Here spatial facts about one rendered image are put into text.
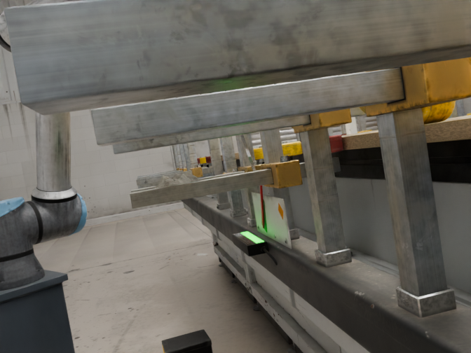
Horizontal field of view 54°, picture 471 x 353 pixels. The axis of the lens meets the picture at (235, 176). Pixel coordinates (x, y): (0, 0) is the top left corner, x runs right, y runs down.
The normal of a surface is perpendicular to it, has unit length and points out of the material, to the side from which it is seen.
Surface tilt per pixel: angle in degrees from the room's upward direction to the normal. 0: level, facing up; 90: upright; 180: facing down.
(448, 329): 0
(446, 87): 90
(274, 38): 90
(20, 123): 90
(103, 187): 90
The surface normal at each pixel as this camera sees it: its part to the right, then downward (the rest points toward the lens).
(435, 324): -0.16, -0.99
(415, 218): 0.20, 0.02
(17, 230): 0.74, -0.08
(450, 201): -0.97, 0.17
